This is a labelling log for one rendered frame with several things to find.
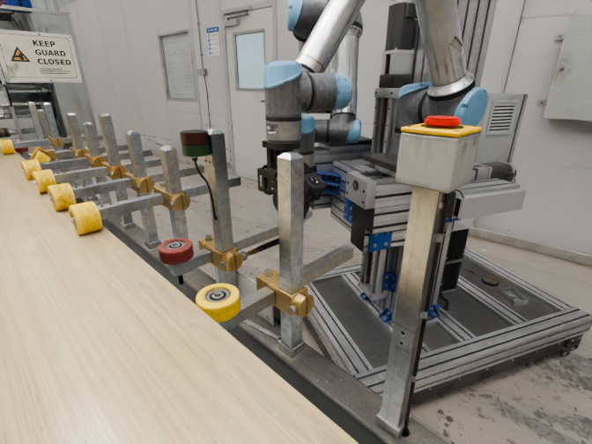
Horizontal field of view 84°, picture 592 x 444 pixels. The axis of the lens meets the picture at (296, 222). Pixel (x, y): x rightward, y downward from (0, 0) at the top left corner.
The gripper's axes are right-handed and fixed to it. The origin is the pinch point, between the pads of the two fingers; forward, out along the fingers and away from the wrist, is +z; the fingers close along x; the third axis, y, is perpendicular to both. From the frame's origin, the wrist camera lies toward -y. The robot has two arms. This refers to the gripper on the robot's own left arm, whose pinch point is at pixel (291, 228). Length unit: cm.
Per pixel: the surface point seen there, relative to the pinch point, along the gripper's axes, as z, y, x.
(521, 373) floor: 95, -45, -109
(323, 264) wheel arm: 9.7, -5.6, -5.8
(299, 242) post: -2.4, -9.8, 7.3
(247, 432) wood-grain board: 5.4, -28.7, 35.1
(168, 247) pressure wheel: 5.1, 21.3, 20.4
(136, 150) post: -11, 65, 8
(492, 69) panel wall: -42, 38, -254
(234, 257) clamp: 9.6, 12.7, 7.7
